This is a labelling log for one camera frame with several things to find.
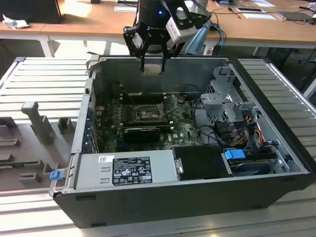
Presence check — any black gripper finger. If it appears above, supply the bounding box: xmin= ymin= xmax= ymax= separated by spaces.
xmin=123 ymin=26 xmax=150 ymax=72
xmin=160 ymin=37 xmax=186 ymax=75

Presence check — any silver square CPU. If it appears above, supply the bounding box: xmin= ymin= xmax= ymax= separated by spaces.
xmin=144 ymin=64 xmax=163 ymax=76

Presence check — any metal socket cover frame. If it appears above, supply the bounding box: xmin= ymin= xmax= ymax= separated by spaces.
xmin=158 ymin=94 xmax=179 ymax=118

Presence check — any thin wire locking lever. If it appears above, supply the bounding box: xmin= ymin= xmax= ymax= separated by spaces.
xmin=126 ymin=90 xmax=138 ymax=110
xmin=162 ymin=104 xmax=183 ymax=118

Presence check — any black RAM slot bank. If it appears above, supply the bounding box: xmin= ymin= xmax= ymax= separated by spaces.
xmin=122 ymin=120 xmax=174 ymax=131
xmin=122 ymin=92 xmax=166 ymax=105

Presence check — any CPU socket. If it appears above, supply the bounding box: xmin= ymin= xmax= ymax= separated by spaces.
xmin=134 ymin=103 xmax=165 ymax=122

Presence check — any wooden desk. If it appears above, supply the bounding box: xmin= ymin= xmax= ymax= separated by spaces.
xmin=0 ymin=0 xmax=316 ymax=49

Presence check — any grey metal drive cage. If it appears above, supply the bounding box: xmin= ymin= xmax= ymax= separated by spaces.
xmin=199 ymin=66 xmax=260 ymax=125

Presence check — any green motherboard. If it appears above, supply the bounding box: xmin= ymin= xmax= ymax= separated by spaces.
xmin=95 ymin=93 xmax=215 ymax=153

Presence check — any black graphics card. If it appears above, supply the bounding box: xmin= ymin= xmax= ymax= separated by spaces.
xmin=122 ymin=126 xmax=161 ymax=143

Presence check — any black box on desk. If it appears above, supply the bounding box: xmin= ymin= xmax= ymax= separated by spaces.
xmin=0 ymin=0 xmax=66 ymax=25

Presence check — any hard disk in blue carrier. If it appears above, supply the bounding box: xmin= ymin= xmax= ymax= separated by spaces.
xmin=223 ymin=148 xmax=277 ymax=176

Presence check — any crumpled white paper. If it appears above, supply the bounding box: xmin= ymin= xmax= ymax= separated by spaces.
xmin=2 ymin=13 xmax=31 ymax=30

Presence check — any dark flat laptop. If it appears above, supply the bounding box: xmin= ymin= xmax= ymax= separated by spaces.
xmin=276 ymin=10 xmax=314 ymax=22

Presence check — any grey power supply unit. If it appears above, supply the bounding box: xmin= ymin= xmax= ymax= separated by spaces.
xmin=75 ymin=150 xmax=179 ymax=190

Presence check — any grey parts rack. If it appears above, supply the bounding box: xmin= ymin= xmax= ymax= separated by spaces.
xmin=0 ymin=101 xmax=73 ymax=193

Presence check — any blue case latch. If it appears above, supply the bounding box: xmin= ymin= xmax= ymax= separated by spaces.
xmin=49 ymin=170 xmax=63 ymax=181

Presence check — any black open PC case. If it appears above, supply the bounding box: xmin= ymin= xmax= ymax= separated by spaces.
xmin=49 ymin=55 xmax=313 ymax=229

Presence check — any green RAM stick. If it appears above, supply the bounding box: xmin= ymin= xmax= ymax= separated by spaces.
xmin=0 ymin=161 xmax=40 ymax=169

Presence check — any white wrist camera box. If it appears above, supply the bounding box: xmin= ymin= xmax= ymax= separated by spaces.
xmin=165 ymin=5 xmax=211 ymax=42

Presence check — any blue cable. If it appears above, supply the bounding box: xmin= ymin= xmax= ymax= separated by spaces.
xmin=209 ymin=22 xmax=227 ymax=49

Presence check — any black cable loop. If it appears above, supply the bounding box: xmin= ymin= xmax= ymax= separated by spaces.
xmin=191 ymin=97 xmax=224 ymax=145

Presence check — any yellow and red wire bundle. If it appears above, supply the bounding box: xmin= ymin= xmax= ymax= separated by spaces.
xmin=231 ymin=125 xmax=264 ymax=147

